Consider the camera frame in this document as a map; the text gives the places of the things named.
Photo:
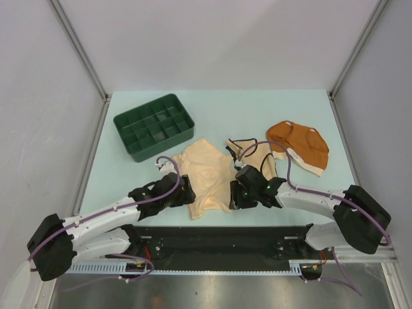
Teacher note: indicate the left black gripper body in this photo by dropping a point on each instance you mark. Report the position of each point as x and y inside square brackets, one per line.
[183, 196]

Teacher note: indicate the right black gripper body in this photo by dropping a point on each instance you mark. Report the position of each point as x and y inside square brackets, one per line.
[243, 197]

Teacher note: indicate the peach boxer underwear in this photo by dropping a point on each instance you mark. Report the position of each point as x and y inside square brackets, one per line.
[210, 173]

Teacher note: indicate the beige navy-trimmed underwear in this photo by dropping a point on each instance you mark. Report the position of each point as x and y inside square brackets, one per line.
[260, 156]

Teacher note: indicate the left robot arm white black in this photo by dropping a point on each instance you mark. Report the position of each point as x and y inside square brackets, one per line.
[58, 243]

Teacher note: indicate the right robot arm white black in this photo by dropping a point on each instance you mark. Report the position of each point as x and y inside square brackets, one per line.
[356, 218]

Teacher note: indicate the orange brown underwear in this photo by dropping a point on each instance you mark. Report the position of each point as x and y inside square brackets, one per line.
[304, 144]

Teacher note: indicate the green compartment tray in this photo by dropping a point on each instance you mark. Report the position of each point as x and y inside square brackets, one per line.
[154, 127]

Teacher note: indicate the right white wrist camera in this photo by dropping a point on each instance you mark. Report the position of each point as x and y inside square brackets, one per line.
[238, 165]

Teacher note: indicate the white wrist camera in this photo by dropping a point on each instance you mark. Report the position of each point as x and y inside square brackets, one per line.
[238, 165]
[165, 168]

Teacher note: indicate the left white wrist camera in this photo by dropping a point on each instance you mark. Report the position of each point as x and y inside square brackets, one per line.
[165, 168]

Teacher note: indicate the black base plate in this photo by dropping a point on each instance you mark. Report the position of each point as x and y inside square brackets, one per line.
[235, 248]

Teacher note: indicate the white slotted cable duct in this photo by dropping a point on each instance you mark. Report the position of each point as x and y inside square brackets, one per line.
[134, 269]

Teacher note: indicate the left aluminium frame post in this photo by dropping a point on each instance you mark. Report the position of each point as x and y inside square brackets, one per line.
[69, 30]

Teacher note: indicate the aluminium frame post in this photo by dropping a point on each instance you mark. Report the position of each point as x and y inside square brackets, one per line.
[360, 43]
[69, 30]

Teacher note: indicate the right aluminium frame post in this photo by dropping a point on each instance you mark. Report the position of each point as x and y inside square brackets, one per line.
[360, 43]

